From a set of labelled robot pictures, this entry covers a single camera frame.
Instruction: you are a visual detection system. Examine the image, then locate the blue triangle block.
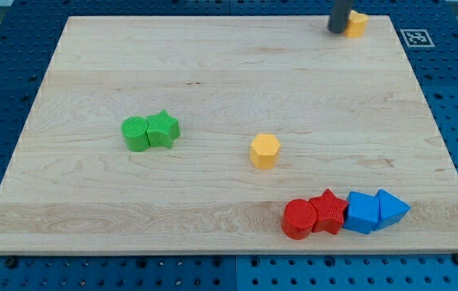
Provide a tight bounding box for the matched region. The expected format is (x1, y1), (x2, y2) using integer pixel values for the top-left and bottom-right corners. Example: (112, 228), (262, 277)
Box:
(375, 189), (411, 230)

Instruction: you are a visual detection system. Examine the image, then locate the wooden board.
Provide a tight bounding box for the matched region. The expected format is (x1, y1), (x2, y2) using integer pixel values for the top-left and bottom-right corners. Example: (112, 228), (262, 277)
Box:
(0, 15), (458, 256)

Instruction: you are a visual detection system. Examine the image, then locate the red cylinder block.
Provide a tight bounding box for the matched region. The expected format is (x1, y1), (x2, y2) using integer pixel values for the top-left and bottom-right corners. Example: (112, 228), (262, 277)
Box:
(281, 199), (317, 240)

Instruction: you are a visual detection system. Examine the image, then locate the blue cube block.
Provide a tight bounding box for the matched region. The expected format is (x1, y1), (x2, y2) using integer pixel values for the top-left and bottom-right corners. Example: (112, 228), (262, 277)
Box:
(343, 192), (380, 234)

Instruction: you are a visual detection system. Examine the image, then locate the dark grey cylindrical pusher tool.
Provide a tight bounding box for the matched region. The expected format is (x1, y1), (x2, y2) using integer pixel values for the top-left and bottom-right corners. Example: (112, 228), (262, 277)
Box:
(327, 0), (354, 34)

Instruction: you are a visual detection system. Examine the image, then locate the green cylinder block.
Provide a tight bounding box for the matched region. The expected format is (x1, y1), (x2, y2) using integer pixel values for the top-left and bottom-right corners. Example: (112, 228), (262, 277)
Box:
(120, 116), (149, 152)

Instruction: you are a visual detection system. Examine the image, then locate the white fiducial marker tag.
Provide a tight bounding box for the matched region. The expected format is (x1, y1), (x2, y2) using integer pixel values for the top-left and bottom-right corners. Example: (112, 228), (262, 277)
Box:
(400, 29), (435, 48)

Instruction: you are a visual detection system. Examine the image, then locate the green star block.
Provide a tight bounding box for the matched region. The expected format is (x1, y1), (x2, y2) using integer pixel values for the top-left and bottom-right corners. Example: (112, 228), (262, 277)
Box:
(146, 110), (180, 149)

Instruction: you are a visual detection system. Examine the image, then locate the red star block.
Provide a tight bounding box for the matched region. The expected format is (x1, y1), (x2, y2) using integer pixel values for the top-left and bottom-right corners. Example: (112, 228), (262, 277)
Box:
(309, 188), (349, 235)

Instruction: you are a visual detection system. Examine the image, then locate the yellow hexagon block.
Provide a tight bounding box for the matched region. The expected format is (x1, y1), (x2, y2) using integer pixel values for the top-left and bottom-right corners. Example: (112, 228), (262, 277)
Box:
(250, 133), (280, 170)

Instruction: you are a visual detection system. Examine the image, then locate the yellow block at top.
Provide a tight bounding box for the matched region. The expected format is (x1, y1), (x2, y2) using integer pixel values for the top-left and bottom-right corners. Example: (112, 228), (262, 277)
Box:
(343, 10), (369, 38)

